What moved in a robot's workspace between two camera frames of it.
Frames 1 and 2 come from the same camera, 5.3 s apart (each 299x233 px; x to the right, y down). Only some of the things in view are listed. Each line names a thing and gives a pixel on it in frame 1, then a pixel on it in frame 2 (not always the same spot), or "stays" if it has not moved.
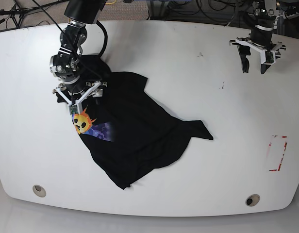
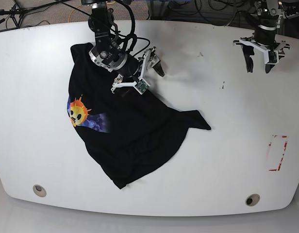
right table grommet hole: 252,199 stays
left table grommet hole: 39,191 stays
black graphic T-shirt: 128,130 stays
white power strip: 293,15 stays
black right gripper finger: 59,98 -> 158,68
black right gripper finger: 97,101 -> 126,90
